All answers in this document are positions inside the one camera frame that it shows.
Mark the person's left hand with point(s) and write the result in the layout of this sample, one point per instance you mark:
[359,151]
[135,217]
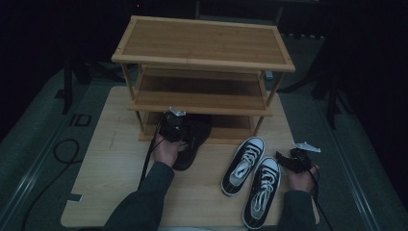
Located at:
[165,152]

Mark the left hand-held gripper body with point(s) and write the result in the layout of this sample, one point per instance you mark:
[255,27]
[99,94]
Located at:
[171,128]

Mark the small white object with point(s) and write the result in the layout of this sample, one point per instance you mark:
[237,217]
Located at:
[269,75]

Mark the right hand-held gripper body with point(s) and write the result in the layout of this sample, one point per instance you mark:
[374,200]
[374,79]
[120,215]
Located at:
[303,157]

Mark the black metal stand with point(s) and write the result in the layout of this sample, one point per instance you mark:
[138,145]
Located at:
[330,96]
[69,83]

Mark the person's right hand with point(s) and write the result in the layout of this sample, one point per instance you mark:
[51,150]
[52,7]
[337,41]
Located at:
[301,181]

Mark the wooden three-tier shoe rack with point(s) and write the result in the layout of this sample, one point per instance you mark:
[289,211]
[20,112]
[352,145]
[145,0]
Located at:
[202,45]

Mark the metal floor rail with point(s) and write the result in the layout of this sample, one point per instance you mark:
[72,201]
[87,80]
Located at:
[349,166]
[32,166]

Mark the black knit shoe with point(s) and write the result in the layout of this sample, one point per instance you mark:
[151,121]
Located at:
[195,138]

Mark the black and white canvas sneaker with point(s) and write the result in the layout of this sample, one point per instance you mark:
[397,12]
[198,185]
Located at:
[263,195]
[243,166]

